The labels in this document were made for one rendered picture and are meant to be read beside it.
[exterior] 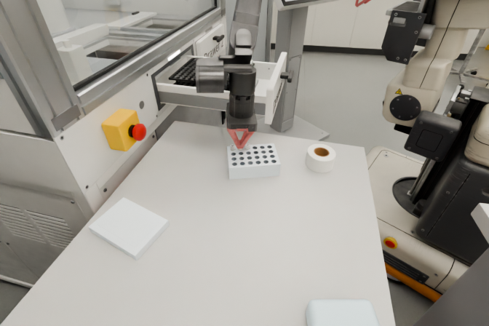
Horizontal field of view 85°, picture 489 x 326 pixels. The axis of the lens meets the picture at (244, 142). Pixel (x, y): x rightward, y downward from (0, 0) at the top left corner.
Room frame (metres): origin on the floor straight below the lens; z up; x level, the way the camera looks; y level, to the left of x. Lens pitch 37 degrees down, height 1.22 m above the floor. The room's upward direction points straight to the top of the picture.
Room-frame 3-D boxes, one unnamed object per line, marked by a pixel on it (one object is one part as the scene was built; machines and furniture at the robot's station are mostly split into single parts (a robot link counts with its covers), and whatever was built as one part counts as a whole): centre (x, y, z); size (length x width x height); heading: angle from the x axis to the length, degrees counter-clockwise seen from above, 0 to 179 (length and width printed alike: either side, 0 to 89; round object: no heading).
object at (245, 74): (0.54, 0.01, 0.98); 0.07 x 0.06 x 0.07; 95
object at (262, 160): (0.51, -0.02, 0.78); 0.12 x 0.08 x 0.04; 96
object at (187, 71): (0.80, 0.10, 0.87); 0.22 x 0.18 x 0.06; 76
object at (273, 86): (0.76, -0.10, 0.87); 0.29 x 0.02 x 0.11; 166
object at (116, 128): (0.51, 0.28, 0.88); 0.07 x 0.05 x 0.07; 166
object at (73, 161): (0.99, 0.67, 0.87); 1.02 x 0.95 x 0.14; 166
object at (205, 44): (1.14, 0.14, 0.87); 0.29 x 0.02 x 0.11; 166
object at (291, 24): (1.75, -0.33, 0.51); 0.50 x 0.45 x 1.02; 39
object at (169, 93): (0.81, 0.10, 0.86); 0.40 x 0.26 x 0.06; 76
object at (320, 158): (0.52, -0.19, 0.78); 0.07 x 0.07 x 0.04
